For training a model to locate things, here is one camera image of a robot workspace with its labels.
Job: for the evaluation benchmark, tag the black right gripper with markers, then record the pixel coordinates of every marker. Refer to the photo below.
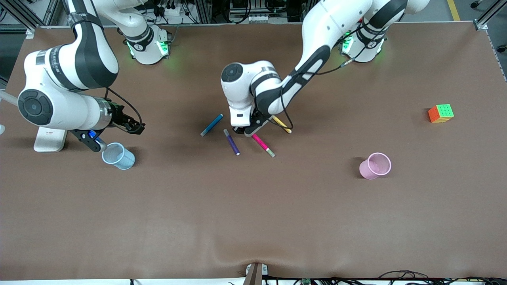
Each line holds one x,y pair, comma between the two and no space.
118,115

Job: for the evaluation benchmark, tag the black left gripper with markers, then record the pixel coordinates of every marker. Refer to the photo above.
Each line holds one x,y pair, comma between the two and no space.
260,117

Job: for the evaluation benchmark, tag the pink marker pen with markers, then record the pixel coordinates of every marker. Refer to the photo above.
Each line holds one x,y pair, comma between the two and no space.
260,143

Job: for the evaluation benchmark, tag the blue marker pen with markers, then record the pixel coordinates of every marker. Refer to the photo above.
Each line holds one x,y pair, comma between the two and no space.
212,124

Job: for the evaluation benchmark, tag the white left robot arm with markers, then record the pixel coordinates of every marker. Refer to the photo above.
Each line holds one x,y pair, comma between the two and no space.
324,35

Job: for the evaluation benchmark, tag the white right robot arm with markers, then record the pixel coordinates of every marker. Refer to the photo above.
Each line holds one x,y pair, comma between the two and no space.
79,59

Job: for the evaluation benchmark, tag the light blue plastic cup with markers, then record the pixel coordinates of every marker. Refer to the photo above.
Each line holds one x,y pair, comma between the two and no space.
122,158

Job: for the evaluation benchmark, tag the yellow marker pen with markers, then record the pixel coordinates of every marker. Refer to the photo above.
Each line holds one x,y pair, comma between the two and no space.
285,127

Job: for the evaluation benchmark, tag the purple marker pen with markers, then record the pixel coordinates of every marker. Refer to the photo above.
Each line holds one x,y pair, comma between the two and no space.
231,142

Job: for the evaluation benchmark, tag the green marker pen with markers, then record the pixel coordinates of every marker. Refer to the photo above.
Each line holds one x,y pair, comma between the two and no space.
271,154

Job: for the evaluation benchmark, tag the brown table mat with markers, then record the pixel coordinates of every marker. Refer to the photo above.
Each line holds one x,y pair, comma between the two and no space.
253,217

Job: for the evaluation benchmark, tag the pink plastic cup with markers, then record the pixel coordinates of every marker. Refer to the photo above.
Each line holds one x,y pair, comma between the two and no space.
368,170

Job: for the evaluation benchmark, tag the white power strip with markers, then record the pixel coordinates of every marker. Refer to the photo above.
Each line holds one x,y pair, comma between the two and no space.
174,11

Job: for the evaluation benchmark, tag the multicoloured puzzle cube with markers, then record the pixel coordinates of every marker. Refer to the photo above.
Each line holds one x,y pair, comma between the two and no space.
441,113

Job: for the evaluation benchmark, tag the metal table edge bracket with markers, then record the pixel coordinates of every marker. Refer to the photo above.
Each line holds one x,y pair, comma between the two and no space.
255,275

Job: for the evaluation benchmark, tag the aluminium frame post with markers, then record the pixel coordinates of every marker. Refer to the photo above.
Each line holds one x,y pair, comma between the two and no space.
481,24

